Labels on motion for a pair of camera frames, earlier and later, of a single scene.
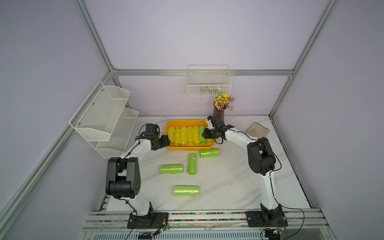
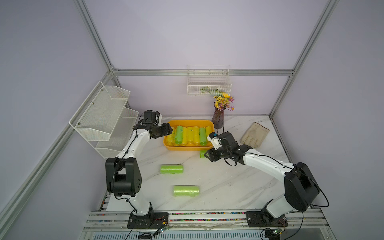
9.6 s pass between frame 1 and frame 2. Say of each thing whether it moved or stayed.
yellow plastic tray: stayed
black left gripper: moved
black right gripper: moved
